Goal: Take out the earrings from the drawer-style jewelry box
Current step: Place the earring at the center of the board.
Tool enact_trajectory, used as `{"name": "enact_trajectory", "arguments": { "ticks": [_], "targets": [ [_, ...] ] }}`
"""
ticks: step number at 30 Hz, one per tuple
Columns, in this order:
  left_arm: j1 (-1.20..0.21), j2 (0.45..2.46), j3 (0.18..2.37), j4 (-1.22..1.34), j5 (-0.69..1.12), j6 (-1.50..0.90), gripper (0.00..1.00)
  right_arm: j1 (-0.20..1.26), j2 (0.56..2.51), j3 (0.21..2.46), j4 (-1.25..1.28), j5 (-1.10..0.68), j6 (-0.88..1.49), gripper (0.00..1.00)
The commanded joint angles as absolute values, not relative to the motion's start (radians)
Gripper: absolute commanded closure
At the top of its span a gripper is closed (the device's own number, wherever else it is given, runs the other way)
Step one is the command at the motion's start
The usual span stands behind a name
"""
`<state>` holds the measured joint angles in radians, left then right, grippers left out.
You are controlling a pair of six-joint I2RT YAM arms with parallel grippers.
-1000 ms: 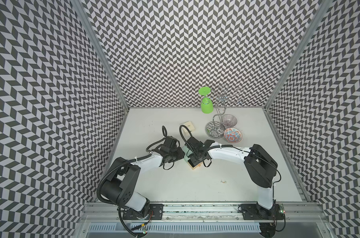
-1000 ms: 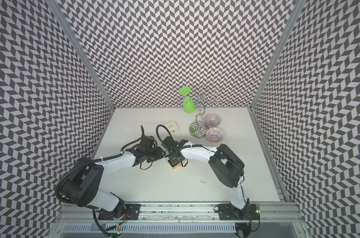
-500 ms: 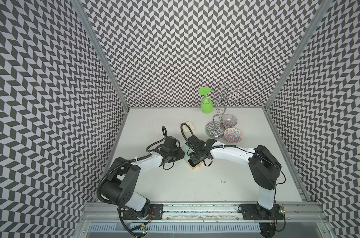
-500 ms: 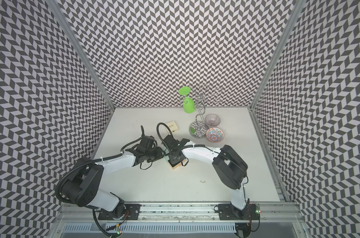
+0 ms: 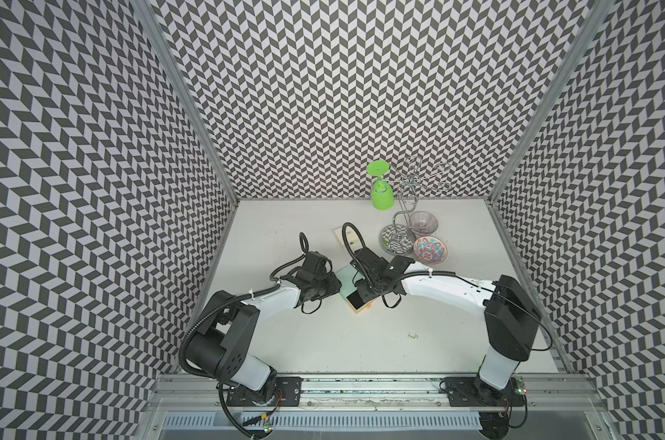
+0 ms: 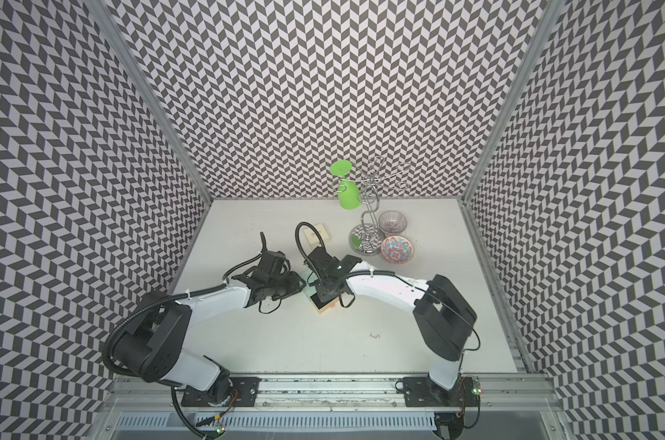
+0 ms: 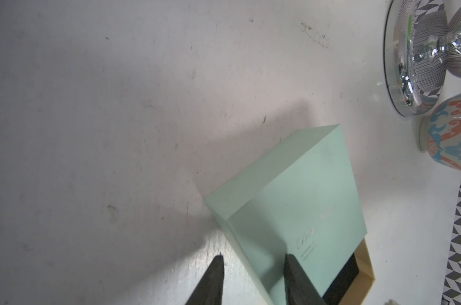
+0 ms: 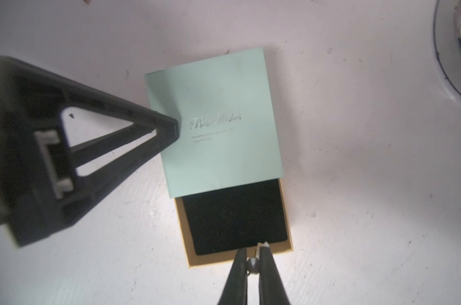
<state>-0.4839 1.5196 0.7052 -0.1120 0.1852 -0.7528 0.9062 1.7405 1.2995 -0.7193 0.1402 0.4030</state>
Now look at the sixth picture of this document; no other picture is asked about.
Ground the aluminium front rail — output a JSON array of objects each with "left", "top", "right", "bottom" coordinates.
[{"left": 103, "top": 372, "right": 562, "bottom": 414}]

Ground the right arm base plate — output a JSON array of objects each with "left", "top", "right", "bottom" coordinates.
[{"left": 397, "top": 376, "right": 481, "bottom": 409}]

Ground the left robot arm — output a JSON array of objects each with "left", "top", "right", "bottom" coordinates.
[{"left": 101, "top": 250, "right": 306, "bottom": 406}]

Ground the colourful patterned ceramic bowl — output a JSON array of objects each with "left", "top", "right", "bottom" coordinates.
[{"left": 380, "top": 236, "right": 415, "bottom": 264}]

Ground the clear purple glass bowl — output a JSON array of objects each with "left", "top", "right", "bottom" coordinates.
[{"left": 378, "top": 211, "right": 409, "bottom": 237}]

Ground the cream small jewelry box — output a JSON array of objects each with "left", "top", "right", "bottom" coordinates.
[{"left": 302, "top": 224, "right": 330, "bottom": 248}]

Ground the chrome wire jewelry stand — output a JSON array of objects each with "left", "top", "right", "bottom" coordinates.
[{"left": 348, "top": 165, "right": 409, "bottom": 256}]

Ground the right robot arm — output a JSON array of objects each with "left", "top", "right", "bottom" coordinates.
[{"left": 303, "top": 247, "right": 478, "bottom": 392}]

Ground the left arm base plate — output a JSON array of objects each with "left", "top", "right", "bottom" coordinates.
[{"left": 180, "top": 376, "right": 261, "bottom": 410}]

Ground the mint green jewelry box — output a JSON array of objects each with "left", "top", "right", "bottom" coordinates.
[{"left": 301, "top": 269, "right": 341, "bottom": 313}]

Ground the green plastic wine glass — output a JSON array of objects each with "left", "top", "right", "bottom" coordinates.
[{"left": 330, "top": 159, "right": 361, "bottom": 210}]

